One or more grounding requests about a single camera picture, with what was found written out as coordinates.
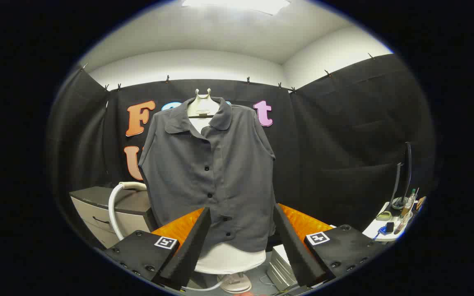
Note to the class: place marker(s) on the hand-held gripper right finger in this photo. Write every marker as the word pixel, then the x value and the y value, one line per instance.
pixel 294 250

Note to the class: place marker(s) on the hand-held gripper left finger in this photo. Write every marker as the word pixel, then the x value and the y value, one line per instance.
pixel 191 246

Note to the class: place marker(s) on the grey button shirt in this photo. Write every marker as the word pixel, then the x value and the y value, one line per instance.
pixel 179 172

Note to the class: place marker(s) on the white side desk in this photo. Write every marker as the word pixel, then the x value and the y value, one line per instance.
pixel 375 231

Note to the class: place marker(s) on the green round object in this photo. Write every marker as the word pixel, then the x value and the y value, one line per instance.
pixel 384 216

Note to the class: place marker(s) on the small black box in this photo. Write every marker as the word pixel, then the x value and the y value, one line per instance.
pixel 390 227

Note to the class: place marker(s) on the grey drawer cabinet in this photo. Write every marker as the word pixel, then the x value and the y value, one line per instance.
pixel 93 213

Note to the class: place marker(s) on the black backdrop cloth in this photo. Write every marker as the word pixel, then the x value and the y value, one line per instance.
pixel 344 144

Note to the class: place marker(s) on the ceiling light panel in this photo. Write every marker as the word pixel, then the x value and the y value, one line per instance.
pixel 237 5

